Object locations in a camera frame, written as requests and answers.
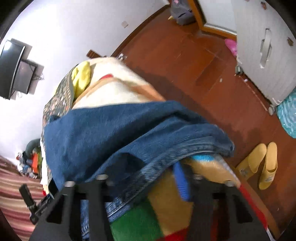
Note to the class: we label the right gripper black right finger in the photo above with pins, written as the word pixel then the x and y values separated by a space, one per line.
pixel 220 212

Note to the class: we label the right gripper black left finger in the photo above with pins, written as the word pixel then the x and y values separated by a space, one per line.
pixel 62 218

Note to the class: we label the blue denim jacket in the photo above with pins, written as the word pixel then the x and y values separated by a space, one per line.
pixel 135 145

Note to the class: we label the orange box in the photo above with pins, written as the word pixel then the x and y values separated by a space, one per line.
pixel 35 159

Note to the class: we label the left yellow slipper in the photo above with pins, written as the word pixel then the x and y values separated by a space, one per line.
pixel 249 166

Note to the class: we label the yellow slipper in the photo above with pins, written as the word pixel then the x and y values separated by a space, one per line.
pixel 270 166
pixel 249 166

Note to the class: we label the grey neck pillow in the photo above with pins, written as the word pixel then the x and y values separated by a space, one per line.
pixel 33 147

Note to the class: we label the right yellow slipper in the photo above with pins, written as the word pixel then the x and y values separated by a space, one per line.
pixel 270 166

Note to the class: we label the colourful cartoon blanket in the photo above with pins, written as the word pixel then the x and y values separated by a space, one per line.
pixel 114 91

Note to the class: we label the floral dark green bedspread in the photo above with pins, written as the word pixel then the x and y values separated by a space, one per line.
pixel 58 105

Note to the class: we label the teal patterned cloth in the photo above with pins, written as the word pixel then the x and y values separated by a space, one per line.
pixel 286 113

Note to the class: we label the yellow fleece blanket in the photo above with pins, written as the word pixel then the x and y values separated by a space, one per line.
pixel 80 78

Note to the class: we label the pink slipper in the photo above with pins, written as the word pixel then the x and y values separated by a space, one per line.
pixel 232 46

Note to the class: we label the grey backpack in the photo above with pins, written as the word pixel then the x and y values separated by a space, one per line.
pixel 181 12

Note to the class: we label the small black wall monitor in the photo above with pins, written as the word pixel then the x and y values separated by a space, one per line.
pixel 24 75

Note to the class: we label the large black wall television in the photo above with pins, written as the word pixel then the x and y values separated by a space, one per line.
pixel 11 55

